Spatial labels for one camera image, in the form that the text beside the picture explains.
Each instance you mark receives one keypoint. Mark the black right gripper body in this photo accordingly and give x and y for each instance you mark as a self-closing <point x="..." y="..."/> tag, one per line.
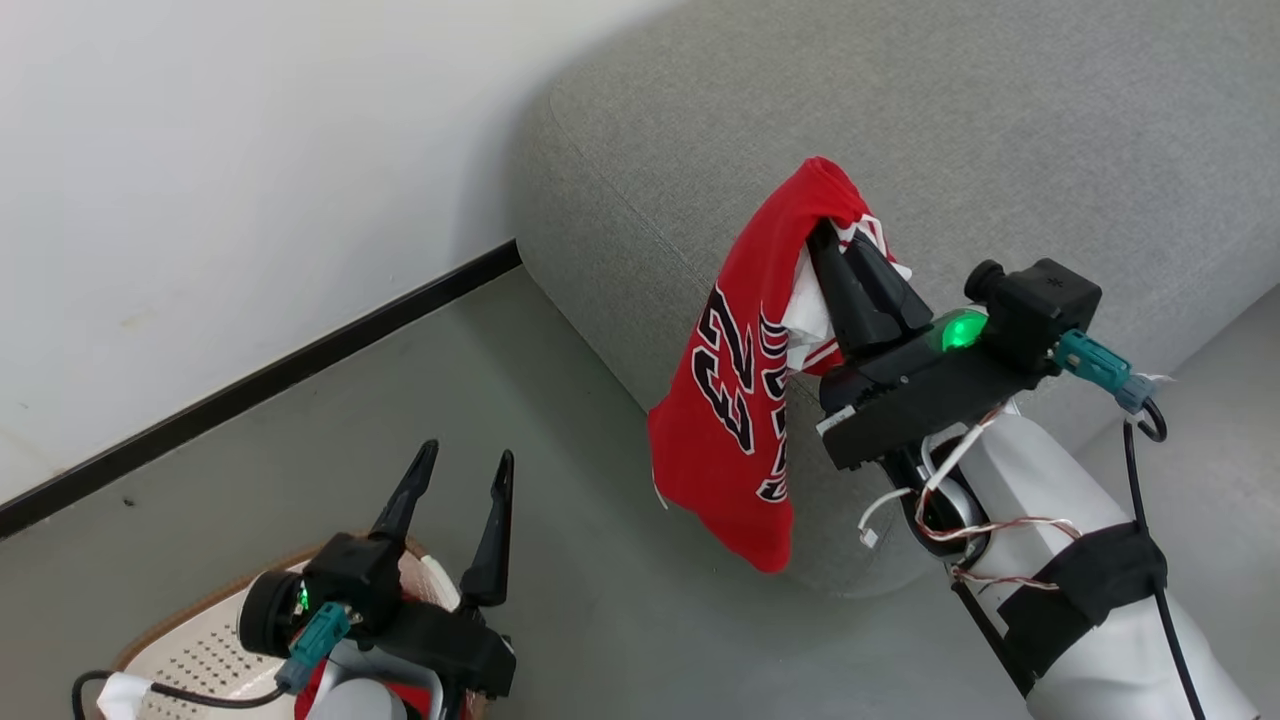
<point x="900" y="400"/>

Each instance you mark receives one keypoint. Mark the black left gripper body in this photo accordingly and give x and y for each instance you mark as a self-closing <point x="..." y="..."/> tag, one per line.
<point x="460" y="645"/>

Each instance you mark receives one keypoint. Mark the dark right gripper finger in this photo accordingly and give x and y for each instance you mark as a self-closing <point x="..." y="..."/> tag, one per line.
<point x="840" y="300"/>
<point x="890" y="310"/>

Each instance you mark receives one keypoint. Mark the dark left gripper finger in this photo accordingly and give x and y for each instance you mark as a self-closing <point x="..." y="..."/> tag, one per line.
<point x="405" y="500"/>
<point x="490" y="560"/>

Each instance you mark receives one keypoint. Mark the red garment white patch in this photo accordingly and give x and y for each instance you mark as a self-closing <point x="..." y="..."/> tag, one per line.
<point x="410" y="698"/>

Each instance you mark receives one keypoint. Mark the red jersey number 23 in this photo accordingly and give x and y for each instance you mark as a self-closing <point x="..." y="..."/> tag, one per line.
<point x="720" y="460"/>

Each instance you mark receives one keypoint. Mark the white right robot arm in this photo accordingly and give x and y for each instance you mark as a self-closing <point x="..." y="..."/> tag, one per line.
<point x="1100" y="660"/>

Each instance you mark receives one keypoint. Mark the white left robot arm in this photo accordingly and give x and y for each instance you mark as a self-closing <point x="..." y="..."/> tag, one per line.
<point x="360" y="700"/>

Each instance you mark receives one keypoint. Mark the grey fabric sofa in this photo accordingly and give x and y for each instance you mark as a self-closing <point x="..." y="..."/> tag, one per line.
<point x="1000" y="120"/>

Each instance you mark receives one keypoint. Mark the black baseboard strip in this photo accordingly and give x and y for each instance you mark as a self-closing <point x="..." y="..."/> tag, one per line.
<point x="250" y="390"/>

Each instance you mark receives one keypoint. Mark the white perforated laundry basket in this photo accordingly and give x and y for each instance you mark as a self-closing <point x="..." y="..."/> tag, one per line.
<point x="200" y="660"/>

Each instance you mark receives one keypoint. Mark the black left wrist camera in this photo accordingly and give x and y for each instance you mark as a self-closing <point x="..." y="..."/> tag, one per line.
<point x="350" y="580"/>

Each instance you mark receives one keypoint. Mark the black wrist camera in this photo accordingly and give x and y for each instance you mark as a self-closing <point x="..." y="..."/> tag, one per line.
<point x="350" y="580"/>
<point x="1040" y="300"/>

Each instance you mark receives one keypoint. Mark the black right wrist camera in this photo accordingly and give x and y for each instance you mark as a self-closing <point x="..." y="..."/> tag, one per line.
<point x="1040" y="300"/>

